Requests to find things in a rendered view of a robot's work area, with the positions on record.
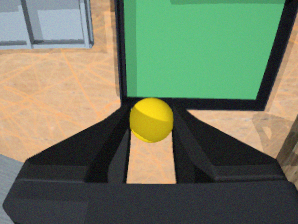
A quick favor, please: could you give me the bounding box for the grey bank of square funnels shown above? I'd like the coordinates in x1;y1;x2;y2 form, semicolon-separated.
0;0;94;50

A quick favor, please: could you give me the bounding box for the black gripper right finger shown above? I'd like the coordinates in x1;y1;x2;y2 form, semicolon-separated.
172;103;288;183

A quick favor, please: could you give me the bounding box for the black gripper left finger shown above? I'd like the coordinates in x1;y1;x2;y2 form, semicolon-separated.
15;103;131;183

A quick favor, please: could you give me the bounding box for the yellow ball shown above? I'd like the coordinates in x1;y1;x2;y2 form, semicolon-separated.
130;98;173;143

